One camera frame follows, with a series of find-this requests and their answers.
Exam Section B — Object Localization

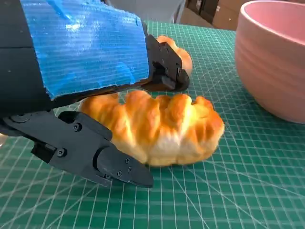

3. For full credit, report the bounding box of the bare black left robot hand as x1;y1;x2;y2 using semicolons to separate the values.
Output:
0;0;191;189

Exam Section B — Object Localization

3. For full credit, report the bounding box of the pale round toy bread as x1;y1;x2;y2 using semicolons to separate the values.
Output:
156;35;193;72

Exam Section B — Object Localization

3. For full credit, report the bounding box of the orange ridged toy bread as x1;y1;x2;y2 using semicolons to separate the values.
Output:
78;90;226;167

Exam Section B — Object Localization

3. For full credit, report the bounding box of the pink bowl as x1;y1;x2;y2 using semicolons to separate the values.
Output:
235;0;305;125

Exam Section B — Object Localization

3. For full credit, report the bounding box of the grey cabinet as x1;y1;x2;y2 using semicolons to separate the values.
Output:
104;0;187;24

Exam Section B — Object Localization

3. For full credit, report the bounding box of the open cardboard box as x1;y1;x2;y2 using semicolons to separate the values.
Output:
180;0;248;31

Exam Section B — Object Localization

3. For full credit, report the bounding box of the green cutting mat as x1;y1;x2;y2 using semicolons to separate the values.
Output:
0;20;305;229

